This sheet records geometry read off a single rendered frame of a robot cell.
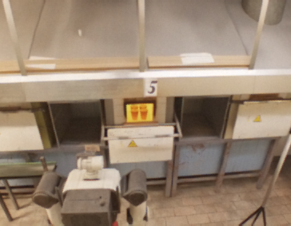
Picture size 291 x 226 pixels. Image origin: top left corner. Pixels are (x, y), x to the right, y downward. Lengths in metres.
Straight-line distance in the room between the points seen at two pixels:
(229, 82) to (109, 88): 0.92
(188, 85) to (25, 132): 1.46
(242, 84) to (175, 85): 0.54
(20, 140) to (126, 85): 1.14
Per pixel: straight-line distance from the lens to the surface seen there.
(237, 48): 1.95
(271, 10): 2.35
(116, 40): 1.79
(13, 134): 2.17
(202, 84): 1.64
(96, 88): 1.56
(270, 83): 1.92
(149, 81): 1.55
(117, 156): 2.07
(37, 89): 1.67
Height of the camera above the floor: 2.11
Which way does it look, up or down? 27 degrees down
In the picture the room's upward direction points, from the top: straight up
